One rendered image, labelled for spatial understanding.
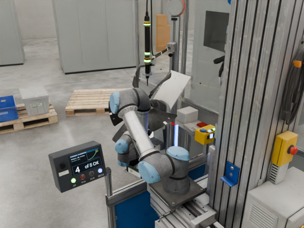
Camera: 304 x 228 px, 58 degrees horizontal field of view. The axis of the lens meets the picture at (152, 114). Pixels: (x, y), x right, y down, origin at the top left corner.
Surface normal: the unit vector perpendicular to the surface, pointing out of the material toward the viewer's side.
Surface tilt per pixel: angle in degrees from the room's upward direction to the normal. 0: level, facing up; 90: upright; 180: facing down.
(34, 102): 95
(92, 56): 90
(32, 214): 0
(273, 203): 0
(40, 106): 95
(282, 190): 0
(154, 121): 20
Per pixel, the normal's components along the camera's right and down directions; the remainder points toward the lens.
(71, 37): 0.36, 0.38
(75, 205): 0.00, -0.91
